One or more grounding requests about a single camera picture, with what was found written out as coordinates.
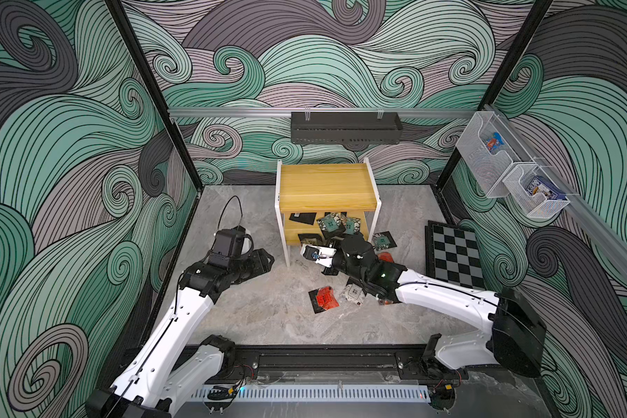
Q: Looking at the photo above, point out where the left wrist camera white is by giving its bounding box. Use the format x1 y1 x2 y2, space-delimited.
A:
235 226 254 255

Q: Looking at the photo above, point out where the white slotted cable duct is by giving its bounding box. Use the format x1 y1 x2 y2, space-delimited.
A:
187 384 432 404

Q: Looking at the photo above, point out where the black barcode tea bag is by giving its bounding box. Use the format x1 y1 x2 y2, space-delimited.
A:
288 212 317 226

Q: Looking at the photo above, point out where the clear wall bin upper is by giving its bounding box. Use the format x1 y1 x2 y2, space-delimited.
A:
456 111 518 199

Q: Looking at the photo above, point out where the black frame post right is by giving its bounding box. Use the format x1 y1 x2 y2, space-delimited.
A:
435 0 555 189

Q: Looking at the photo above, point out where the aluminium wall rail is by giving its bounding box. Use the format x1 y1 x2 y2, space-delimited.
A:
168 106 475 119
483 104 627 285

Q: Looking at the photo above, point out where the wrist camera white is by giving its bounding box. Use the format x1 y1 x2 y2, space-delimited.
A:
235 226 254 255
301 244 336 268

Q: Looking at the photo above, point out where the yellow label tea bag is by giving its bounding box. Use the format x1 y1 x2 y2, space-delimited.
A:
298 233 325 246

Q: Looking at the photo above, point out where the clear wall bin lower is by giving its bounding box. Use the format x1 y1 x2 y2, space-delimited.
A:
503 163 570 219

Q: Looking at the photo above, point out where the black frame post left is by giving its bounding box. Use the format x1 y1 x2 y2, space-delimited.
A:
106 0 204 194

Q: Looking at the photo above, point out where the white metal wooden shelf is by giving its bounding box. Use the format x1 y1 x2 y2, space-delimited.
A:
274 158 382 266

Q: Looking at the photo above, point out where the aluminium wall rail right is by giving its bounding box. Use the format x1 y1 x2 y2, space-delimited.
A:
483 104 627 285

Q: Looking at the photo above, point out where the clear wall bin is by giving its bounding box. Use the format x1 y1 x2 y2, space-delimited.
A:
503 163 570 219
456 111 518 199

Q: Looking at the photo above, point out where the black chessboard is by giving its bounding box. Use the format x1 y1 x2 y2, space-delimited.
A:
425 220 487 290

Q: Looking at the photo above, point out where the green label tea bag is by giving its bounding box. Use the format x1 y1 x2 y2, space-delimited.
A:
316 212 346 240

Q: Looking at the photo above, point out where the aluminium wall rail back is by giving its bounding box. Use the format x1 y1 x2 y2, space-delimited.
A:
168 106 475 119

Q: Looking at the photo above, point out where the black frame post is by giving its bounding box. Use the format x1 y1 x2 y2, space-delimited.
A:
435 0 555 189
106 0 204 194

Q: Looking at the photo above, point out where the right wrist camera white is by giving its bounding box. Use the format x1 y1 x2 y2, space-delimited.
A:
301 244 336 268

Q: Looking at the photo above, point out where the black wire mesh basket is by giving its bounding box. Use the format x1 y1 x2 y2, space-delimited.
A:
290 113 403 151

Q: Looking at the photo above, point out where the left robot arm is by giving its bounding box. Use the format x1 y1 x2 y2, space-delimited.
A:
85 226 274 417

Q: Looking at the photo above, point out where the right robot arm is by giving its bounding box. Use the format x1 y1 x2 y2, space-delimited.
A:
301 235 546 378

